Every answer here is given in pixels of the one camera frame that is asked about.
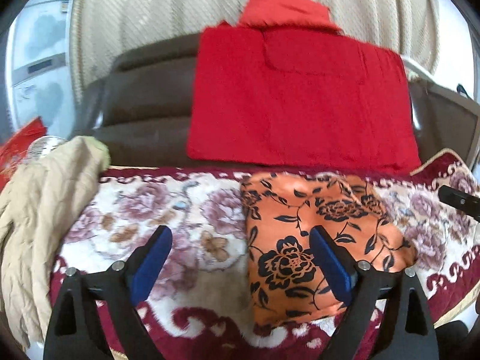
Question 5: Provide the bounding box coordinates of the red paper decoration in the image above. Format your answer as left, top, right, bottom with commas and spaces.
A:
0, 117, 47, 189

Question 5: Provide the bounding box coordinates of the beige quilted jacket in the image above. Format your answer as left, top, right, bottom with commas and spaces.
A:
1, 136, 110, 348

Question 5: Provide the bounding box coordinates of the red folded blanket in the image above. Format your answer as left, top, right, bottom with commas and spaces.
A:
186, 0, 421, 173

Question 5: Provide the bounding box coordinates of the floral maroon bed blanket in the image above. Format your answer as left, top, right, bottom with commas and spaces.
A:
49, 150, 479, 359

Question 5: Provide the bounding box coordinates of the window with metal frame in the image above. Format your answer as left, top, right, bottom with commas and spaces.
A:
1, 0, 77, 138

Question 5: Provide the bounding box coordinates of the orange black floral garment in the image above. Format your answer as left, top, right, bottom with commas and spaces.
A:
240, 173, 416, 328

